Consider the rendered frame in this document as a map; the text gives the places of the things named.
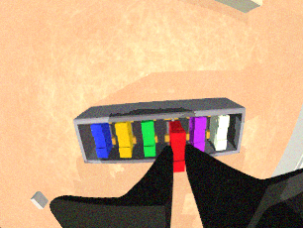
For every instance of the purple fuse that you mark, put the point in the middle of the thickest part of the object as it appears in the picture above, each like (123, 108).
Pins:
(196, 128)

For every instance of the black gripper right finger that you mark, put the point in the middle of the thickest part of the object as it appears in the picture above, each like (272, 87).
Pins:
(228, 198)

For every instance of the green fuse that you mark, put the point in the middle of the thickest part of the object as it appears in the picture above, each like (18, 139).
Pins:
(148, 138)

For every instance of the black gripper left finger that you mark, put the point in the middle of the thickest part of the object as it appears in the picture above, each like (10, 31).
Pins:
(147, 205)

